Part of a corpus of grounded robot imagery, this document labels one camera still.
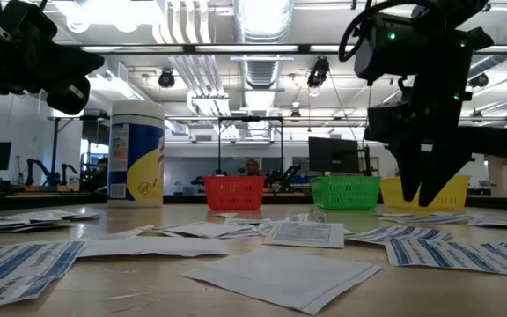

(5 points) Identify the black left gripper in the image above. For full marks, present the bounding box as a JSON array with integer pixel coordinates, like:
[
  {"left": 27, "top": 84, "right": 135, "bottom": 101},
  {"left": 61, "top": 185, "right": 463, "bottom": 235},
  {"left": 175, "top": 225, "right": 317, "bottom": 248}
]
[{"left": 0, "top": 39, "right": 105, "bottom": 116}]

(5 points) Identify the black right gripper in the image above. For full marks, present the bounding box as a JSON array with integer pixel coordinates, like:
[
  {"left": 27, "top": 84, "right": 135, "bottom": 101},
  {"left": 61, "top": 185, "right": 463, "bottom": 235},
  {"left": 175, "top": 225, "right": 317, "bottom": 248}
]
[{"left": 367, "top": 83, "right": 507, "bottom": 208}]

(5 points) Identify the white packet with green print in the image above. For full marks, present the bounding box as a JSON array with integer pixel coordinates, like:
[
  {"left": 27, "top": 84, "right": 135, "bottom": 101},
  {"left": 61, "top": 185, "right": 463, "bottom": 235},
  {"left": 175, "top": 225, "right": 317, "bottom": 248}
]
[{"left": 257, "top": 210, "right": 327, "bottom": 237}]

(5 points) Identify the white packet with grey print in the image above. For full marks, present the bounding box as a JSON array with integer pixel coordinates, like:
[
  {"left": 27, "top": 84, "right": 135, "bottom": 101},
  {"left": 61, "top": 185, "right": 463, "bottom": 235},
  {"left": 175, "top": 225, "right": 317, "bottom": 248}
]
[
  {"left": 0, "top": 218, "right": 75, "bottom": 234},
  {"left": 57, "top": 208, "right": 104, "bottom": 221},
  {"left": 467, "top": 217, "right": 507, "bottom": 232}
]

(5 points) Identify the yellow plastic basket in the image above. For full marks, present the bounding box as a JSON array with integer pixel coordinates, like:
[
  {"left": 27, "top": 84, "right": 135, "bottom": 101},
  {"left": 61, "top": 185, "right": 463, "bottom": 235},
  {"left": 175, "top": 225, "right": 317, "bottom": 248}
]
[{"left": 379, "top": 174, "right": 472, "bottom": 211}]

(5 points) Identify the green plastic basket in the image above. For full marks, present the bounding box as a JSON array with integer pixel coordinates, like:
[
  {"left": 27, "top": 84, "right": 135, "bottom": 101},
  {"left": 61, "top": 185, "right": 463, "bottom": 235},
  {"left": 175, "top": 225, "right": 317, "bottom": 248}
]
[{"left": 309, "top": 175, "right": 382, "bottom": 210}]

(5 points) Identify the wide blue striped bandage packet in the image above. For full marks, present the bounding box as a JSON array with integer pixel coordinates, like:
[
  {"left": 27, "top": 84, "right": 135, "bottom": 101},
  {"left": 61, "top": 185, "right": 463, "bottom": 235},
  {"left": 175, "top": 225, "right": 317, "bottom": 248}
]
[{"left": 384, "top": 237, "right": 507, "bottom": 279}]

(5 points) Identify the person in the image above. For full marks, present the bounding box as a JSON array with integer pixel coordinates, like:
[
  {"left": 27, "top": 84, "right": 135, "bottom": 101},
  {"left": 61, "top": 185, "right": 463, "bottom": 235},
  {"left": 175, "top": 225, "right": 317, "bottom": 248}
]
[
  {"left": 96, "top": 157, "right": 109, "bottom": 186},
  {"left": 244, "top": 158, "right": 262, "bottom": 177}
]

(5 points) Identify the white blue yellow wipes canister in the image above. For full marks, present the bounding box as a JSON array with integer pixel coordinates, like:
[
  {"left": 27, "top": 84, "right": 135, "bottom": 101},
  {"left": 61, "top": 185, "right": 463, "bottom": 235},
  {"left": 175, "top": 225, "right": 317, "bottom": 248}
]
[{"left": 107, "top": 100, "right": 165, "bottom": 209}]

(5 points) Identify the large plain white gauze packet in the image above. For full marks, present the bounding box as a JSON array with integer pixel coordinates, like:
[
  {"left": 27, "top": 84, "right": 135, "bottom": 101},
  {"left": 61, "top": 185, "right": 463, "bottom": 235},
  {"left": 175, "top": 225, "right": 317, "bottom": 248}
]
[{"left": 181, "top": 248, "right": 382, "bottom": 316}]

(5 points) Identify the red plastic basket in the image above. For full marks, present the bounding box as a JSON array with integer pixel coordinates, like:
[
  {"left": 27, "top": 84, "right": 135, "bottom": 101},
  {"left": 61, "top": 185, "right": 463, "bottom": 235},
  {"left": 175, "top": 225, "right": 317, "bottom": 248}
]
[{"left": 203, "top": 175, "right": 267, "bottom": 211}]

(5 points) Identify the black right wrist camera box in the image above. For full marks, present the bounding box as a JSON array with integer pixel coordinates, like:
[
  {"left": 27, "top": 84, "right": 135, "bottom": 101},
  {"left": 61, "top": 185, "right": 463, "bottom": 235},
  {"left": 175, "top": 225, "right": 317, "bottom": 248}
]
[{"left": 366, "top": 97, "right": 414, "bottom": 143}]

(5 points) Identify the black background frame post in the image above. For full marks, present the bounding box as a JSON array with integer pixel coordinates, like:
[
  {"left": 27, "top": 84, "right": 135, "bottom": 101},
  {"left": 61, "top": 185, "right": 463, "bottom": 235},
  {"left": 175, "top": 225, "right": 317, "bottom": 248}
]
[{"left": 47, "top": 114, "right": 109, "bottom": 187}]

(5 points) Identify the black ceiling mounted camera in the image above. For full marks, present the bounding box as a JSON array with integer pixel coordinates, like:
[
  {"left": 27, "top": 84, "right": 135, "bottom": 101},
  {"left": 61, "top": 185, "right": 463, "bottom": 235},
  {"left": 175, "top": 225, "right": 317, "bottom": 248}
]
[
  {"left": 158, "top": 69, "right": 176, "bottom": 89},
  {"left": 468, "top": 72, "right": 490, "bottom": 88}
]

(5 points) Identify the black table edge rail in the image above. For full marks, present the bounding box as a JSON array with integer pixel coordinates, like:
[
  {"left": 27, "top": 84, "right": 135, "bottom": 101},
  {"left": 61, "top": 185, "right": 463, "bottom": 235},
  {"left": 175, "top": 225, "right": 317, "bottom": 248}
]
[{"left": 0, "top": 192, "right": 507, "bottom": 213}]

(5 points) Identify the black hanging overhead camera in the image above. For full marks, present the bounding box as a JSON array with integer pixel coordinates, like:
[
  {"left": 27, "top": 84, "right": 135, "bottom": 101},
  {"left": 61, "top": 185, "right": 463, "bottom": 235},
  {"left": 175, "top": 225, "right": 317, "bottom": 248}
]
[{"left": 306, "top": 56, "right": 330, "bottom": 89}]

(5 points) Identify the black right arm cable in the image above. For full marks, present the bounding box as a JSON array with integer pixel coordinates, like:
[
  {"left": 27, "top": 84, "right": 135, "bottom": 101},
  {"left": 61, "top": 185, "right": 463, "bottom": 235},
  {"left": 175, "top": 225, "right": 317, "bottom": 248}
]
[{"left": 339, "top": 0, "right": 430, "bottom": 63}]

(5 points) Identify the black overhead frame light bar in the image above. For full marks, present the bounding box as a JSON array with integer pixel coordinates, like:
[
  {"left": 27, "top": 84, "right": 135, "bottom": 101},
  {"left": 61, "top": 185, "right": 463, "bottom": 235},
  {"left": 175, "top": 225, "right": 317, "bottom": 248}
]
[{"left": 57, "top": 42, "right": 507, "bottom": 56}]

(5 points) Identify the black background frame stand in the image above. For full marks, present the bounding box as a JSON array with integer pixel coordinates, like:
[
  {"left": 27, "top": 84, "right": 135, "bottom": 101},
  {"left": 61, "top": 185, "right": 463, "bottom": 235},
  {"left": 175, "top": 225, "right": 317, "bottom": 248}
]
[{"left": 217, "top": 116, "right": 284, "bottom": 177}]

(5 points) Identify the silver ceiling air duct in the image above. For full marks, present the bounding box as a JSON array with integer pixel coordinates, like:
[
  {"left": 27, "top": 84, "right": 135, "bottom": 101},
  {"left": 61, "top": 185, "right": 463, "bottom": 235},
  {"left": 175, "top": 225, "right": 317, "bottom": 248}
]
[{"left": 232, "top": 0, "right": 295, "bottom": 138}]

